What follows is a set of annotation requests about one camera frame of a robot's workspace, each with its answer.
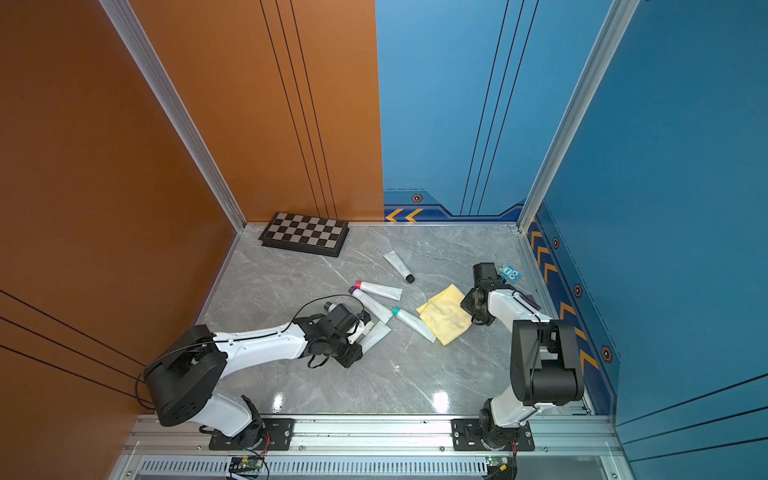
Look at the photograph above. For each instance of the left green circuit board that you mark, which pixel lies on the left green circuit board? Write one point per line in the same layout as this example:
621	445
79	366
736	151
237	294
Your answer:
248	467

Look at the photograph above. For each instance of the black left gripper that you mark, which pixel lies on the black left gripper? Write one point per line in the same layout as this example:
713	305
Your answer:
354	356

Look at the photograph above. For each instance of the purple cube box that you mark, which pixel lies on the purple cube box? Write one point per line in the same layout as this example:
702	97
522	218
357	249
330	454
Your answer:
530	299

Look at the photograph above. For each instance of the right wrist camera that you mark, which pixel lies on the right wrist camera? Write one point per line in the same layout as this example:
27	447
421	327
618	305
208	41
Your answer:
486	276

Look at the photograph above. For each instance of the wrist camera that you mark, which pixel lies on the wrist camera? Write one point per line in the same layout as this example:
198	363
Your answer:
342	319
486	276

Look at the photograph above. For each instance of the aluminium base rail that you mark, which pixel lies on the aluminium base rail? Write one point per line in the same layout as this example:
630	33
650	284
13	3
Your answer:
377	447

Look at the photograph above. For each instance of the white toothpaste tube purple cap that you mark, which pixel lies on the white toothpaste tube purple cap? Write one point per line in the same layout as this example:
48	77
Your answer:
377	334

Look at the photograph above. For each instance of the white toothpaste tube flat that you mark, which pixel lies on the white toothpaste tube flat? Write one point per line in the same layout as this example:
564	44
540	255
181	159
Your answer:
362	330

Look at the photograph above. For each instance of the right green circuit board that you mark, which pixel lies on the right green circuit board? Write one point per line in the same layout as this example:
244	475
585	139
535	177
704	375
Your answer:
503	468

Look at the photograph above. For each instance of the white tube pink cap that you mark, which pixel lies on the white tube pink cap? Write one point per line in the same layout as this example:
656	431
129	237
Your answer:
393	293

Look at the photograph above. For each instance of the white tube black cap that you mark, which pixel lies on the white tube black cap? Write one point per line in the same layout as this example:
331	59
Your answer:
399	265

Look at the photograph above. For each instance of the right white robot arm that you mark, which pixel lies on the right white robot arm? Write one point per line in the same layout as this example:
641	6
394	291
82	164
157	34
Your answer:
545	365

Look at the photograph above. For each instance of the teal small toy card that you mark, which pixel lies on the teal small toy card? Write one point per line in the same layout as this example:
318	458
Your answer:
509	273

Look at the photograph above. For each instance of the white tube green cap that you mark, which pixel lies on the white tube green cap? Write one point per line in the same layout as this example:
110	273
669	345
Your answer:
415	323

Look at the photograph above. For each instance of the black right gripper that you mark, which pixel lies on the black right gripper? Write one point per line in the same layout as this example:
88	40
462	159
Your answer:
466	306

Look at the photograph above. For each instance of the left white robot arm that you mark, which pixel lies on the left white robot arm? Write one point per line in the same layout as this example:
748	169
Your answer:
183	382

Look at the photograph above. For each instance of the yellow cleaning cloth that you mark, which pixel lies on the yellow cleaning cloth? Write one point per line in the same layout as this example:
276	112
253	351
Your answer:
444	316

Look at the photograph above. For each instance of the folding chessboard box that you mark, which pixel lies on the folding chessboard box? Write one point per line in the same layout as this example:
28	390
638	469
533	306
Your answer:
306	234

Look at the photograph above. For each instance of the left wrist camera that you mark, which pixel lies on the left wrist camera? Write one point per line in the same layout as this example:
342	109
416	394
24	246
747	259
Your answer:
342	319

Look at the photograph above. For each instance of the green circuit board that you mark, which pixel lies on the green circuit board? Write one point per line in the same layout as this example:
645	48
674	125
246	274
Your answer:
503	468
248	467

